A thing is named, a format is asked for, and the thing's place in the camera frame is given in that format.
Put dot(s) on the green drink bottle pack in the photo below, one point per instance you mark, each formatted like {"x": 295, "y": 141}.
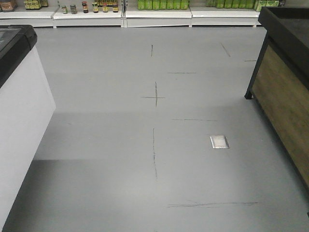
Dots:
{"x": 230, "y": 4}
{"x": 163, "y": 4}

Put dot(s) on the red-lid sauce jar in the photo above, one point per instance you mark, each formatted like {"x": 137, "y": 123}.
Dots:
{"x": 85, "y": 7}

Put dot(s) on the white store shelving unit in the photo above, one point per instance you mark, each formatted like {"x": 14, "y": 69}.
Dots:
{"x": 129, "y": 16}

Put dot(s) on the yellow-label sauce jar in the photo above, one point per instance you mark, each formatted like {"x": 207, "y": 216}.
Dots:
{"x": 95, "y": 7}

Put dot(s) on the white chest freezer black lid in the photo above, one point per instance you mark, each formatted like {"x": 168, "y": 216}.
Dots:
{"x": 26, "y": 108}

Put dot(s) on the black wooden produce stand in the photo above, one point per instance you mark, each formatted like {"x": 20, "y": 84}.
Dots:
{"x": 280, "y": 81}

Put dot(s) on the dark sauce jar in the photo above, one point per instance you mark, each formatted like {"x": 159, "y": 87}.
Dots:
{"x": 115, "y": 7}

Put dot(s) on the dark pickle glass jar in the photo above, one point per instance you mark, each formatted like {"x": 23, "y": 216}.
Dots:
{"x": 73, "y": 9}

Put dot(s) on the green-lid glass jar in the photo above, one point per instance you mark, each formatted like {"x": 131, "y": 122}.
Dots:
{"x": 64, "y": 9}

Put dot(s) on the metal floor outlet cover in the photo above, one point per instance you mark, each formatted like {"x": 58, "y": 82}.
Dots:
{"x": 219, "y": 142}

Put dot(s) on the green drink bottle pack right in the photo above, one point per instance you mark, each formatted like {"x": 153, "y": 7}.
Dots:
{"x": 230, "y": 4}

